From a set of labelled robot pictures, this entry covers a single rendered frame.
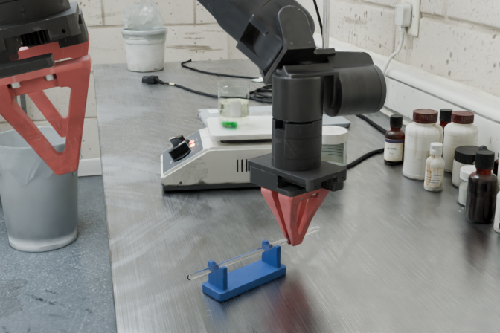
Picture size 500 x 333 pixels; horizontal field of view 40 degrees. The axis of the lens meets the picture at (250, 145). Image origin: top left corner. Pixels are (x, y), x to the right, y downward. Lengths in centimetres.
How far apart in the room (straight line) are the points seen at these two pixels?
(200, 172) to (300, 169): 32
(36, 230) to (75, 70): 231
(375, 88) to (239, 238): 27
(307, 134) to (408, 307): 21
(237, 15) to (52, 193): 196
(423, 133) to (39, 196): 181
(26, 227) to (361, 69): 208
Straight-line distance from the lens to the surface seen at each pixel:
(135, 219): 97
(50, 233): 273
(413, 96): 146
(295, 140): 75
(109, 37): 346
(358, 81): 77
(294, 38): 76
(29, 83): 44
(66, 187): 270
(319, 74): 75
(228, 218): 96
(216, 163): 105
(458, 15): 139
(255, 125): 110
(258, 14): 77
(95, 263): 262
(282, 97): 75
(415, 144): 113
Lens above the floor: 111
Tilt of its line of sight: 16 degrees down
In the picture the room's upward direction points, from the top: straight up
